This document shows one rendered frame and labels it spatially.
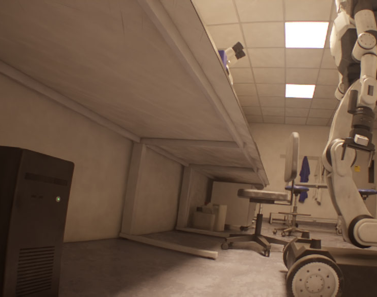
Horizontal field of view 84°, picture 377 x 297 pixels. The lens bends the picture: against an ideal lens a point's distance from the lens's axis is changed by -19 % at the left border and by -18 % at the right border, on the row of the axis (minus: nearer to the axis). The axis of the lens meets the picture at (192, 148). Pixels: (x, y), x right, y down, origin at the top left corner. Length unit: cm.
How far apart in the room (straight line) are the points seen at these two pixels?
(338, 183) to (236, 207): 256
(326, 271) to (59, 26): 111
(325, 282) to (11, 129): 136
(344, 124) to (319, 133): 604
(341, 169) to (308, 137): 608
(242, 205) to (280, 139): 387
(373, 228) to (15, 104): 159
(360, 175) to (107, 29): 697
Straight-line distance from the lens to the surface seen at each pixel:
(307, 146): 712
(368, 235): 116
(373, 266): 105
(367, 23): 128
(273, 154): 703
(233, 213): 357
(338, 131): 122
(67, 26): 73
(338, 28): 143
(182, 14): 58
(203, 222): 291
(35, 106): 127
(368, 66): 116
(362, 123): 103
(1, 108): 118
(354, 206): 118
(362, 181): 723
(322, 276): 96
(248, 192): 189
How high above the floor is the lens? 35
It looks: 11 degrees up
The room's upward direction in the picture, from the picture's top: 8 degrees clockwise
